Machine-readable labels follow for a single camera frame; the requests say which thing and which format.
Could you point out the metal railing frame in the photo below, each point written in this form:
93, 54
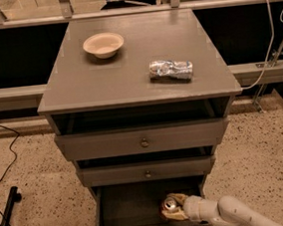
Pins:
19, 13

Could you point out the grey middle drawer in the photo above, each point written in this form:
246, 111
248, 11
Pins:
137, 172

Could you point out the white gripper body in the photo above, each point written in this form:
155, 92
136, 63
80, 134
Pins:
192, 206

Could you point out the crushed silver can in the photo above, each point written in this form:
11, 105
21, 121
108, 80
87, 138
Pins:
182, 70

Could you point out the white paper bowl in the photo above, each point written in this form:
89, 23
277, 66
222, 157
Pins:
103, 45

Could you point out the red coke can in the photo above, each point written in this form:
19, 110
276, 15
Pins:
167, 204

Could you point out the grey wooden drawer cabinet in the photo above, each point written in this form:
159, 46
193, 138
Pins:
86, 94

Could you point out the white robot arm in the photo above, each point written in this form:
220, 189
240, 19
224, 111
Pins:
227, 211

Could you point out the grey top drawer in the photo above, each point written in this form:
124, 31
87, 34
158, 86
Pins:
142, 140

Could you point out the grey open bottom drawer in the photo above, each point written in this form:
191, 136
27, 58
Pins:
137, 204

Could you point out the black stand leg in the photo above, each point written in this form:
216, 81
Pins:
13, 197

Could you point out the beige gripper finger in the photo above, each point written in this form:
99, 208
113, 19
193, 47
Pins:
178, 197
175, 214

